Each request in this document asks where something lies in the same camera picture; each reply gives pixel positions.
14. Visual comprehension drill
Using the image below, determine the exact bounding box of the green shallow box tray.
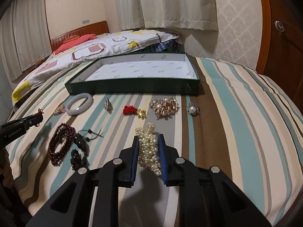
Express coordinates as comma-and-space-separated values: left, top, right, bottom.
65, 52, 200, 95

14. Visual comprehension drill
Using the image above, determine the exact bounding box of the pearl flower brooch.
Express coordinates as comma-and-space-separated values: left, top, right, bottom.
186, 103, 200, 116

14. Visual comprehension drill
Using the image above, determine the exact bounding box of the wooden door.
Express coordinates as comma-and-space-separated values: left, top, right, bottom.
256, 0, 302, 110

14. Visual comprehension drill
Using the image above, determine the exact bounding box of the white patterned quilt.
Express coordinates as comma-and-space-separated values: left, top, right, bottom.
11, 29, 182, 106

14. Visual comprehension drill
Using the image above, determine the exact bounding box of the dark red bead bracelet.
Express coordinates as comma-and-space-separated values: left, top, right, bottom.
47, 122, 77, 167

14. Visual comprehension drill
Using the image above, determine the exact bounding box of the metal door lock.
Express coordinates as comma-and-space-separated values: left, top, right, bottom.
275, 21, 284, 35

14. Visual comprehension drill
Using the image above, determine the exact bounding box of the left side curtain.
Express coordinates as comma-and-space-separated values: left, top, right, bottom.
1, 0, 52, 81

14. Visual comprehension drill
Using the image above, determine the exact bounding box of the pink pearl gold bracelet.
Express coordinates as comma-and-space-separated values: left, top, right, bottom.
149, 96, 180, 120

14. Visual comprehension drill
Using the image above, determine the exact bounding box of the white pearl bracelet bundle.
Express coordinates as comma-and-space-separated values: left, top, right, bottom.
134, 122, 162, 176

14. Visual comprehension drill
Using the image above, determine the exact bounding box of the rose gold bead bracelet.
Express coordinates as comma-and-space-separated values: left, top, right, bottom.
53, 104, 66, 116

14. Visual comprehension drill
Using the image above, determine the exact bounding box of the left hand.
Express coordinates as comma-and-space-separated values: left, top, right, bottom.
1, 148, 14, 189

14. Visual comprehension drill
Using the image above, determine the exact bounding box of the pink red pillow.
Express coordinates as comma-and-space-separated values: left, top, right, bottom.
53, 34, 98, 55

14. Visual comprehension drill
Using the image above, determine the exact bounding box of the pale jade bangle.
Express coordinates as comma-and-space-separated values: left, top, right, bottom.
65, 93, 93, 116

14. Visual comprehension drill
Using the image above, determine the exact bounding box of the red tassel gold pendant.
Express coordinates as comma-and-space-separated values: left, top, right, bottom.
36, 109, 44, 127

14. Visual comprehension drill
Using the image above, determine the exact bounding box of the cream window curtain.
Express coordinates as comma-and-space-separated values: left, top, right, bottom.
116, 0, 218, 31

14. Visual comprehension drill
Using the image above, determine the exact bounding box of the silver rhinestone brooch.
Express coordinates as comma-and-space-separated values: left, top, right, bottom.
104, 98, 112, 113

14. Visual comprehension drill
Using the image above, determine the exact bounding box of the wooden headboard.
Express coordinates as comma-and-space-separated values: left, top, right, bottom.
50, 21, 109, 51

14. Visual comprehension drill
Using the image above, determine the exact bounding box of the blue plaid bed sheet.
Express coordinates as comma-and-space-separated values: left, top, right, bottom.
139, 40, 182, 52

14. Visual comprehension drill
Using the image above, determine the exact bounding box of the wall socket plate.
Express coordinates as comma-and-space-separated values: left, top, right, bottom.
82, 19, 90, 25

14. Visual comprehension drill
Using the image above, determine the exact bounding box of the black carved bead bracelet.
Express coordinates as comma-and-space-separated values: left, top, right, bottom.
70, 127, 105, 171

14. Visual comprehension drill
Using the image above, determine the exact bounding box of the striped bed cover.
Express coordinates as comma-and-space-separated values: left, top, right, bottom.
8, 58, 302, 225

